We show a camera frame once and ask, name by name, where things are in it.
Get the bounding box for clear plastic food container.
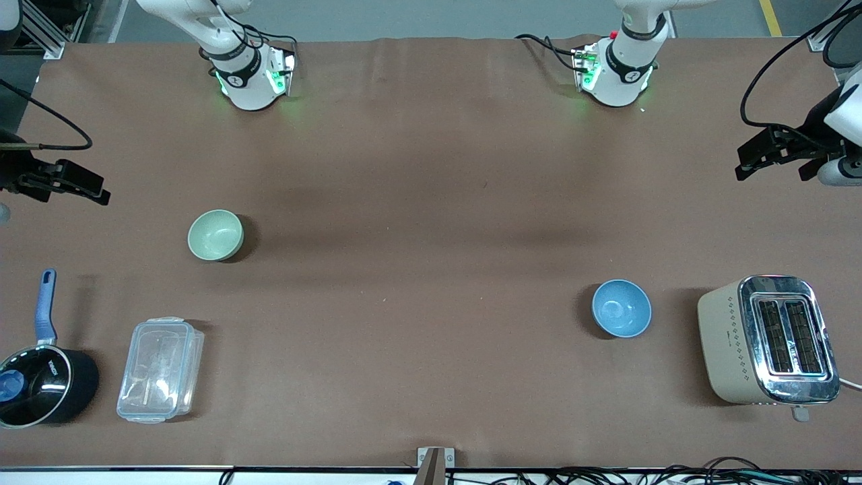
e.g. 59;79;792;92
116;317;205;425

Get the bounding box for black left arm base cable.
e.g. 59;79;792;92
515;33;581;71

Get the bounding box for black cable bundle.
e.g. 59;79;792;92
535;457;862;485

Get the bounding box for black saucepan blue handle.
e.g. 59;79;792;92
0;269;100;430

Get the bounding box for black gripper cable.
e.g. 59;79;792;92
0;79;94;151
739;0;862;130

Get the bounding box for blue bowl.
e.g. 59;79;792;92
591;279;653;339

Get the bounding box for black arm base cable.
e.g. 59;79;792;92
209;0;298;56
515;33;581;71

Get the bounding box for brown table mat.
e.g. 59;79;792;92
0;34;862;471

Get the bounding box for beige chrome toaster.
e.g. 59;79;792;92
697;274;842;423

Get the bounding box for green bowl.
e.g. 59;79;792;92
187;209;245;262

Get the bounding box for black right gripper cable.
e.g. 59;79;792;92
0;79;94;151

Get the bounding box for aluminium frame profile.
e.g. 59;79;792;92
807;26;846;53
19;0;92;60

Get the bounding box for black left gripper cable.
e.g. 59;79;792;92
739;0;862;130

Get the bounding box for black right arm base cable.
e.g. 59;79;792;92
209;0;298;56

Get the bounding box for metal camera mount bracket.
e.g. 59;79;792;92
416;447;456;485

